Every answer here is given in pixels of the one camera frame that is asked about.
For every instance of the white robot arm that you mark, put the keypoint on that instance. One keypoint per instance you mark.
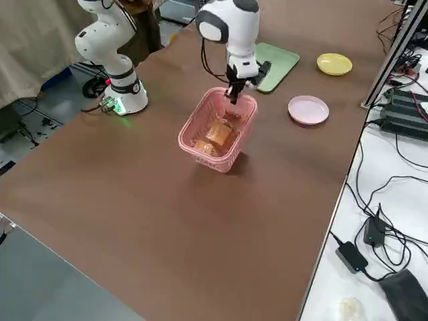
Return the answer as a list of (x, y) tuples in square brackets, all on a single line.
[(123, 93)]

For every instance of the small pink plastic basket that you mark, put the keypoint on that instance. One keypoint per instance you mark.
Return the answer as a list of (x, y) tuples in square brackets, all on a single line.
[(214, 164)]

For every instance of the black power adapter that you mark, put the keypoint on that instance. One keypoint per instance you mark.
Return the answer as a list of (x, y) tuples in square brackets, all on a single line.
[(372, 232)]

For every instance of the white side table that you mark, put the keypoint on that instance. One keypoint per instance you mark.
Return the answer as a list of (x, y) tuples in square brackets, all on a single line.
[(418, 200)]

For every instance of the silver base connector box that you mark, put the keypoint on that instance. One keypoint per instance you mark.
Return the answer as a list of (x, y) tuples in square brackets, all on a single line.
[(107, 105)]

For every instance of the green rectangular tray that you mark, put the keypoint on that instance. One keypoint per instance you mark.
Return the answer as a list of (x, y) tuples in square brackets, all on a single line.
[(284, 63)]

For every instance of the yellow round plate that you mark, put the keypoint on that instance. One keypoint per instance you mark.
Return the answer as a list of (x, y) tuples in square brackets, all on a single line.
[(334, 63)]

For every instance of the person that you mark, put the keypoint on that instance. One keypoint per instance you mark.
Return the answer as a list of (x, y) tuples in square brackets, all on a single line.
[(148, 36)]

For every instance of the blue crate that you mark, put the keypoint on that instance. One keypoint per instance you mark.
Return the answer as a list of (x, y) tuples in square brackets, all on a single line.
[(57, 78)]

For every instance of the aluminium frame post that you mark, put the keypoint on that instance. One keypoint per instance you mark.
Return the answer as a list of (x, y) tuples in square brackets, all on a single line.
[(391, 50)]

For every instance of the beige curtain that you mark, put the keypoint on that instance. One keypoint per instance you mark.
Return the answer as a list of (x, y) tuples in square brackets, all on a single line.
[(33, 50)]

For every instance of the grey power adapter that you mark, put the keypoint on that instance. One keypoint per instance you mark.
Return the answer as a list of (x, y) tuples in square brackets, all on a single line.
[(351, 257)]

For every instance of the dark grey pouch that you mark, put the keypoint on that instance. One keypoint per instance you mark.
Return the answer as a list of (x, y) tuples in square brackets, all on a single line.
[(404, 294)]

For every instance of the white round plate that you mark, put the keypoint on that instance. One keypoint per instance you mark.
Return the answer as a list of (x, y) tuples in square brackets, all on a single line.
[(308, 110)]

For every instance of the black power supply box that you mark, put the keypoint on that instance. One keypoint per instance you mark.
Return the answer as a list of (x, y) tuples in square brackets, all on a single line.
[(401, 122), (408, 98)]

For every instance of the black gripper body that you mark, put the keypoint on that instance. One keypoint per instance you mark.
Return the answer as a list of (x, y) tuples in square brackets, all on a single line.
[(239, 83)]

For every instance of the white crumpled plastic bag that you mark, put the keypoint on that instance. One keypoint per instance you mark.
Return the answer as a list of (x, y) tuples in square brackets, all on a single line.
[(351, 309)]

